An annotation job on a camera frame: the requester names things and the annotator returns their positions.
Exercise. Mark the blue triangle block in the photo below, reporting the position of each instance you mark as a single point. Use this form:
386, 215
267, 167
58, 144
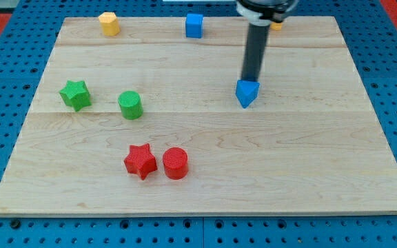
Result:
246, 92

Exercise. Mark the yellow block behind arm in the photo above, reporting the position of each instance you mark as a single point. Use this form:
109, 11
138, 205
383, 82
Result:
276, 26

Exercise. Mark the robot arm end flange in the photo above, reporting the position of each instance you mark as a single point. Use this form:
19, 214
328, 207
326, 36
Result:
264, 12

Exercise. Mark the wooden board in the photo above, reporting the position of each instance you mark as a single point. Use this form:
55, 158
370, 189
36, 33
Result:
309, 145

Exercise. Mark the red cylinder block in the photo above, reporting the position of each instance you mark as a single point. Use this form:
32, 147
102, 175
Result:
175, 163

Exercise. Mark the red star block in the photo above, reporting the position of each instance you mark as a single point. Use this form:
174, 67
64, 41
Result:
140, 161

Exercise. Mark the green cylinder block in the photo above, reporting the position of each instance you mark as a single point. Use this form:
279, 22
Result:
130, 105

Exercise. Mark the blue cube block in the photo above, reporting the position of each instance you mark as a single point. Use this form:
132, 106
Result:
194, 26

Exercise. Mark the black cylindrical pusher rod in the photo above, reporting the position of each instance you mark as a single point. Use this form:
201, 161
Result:
256, 43

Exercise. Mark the green star block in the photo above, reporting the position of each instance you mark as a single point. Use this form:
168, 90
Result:
75, 94

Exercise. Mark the yellow hexagon block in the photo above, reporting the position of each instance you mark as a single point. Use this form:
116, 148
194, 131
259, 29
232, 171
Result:
109, 24

